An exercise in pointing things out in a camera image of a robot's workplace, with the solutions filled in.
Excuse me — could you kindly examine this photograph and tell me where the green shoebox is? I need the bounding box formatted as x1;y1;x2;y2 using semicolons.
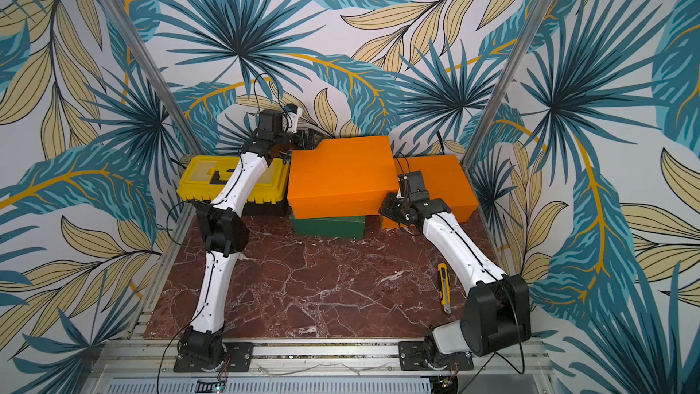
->
290;213;366;239

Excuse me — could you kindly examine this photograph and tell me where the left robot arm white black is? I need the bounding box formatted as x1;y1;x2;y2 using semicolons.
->
178;104;317;372

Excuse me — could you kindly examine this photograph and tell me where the large orange shoebox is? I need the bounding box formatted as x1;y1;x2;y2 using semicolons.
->
287;136;398;219

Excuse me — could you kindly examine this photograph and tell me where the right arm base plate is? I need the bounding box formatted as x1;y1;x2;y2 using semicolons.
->
397;340;474;371

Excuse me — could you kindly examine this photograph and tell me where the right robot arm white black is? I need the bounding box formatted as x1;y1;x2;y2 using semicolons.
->
380;171;532;370

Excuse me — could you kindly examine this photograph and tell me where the right aluminium corner post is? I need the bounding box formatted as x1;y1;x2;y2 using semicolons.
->
461;0;575;168

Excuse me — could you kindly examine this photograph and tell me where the left aluminium corner post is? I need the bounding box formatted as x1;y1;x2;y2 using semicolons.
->
100;0;204;155

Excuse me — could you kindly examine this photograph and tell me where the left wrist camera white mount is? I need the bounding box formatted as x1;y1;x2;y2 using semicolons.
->
283;103;303;133

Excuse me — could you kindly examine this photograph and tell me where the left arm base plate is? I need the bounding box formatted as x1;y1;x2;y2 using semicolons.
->
173;341;253;373

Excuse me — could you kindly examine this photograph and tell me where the white slotted cable duct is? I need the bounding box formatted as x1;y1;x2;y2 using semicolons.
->
103;377;431;393

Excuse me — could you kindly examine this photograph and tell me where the front aluminium rail frame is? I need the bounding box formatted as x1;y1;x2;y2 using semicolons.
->
82;339;562;393

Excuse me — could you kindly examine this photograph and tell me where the yellow utility knife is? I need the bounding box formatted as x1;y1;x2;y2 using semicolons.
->
437;263;451;315

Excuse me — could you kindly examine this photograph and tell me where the aluminium corner post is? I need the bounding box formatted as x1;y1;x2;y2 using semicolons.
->
100;0;204;155
461;0;575;168

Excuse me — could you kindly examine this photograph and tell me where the yellow black toolbox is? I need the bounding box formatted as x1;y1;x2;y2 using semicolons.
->
176;154;291;217

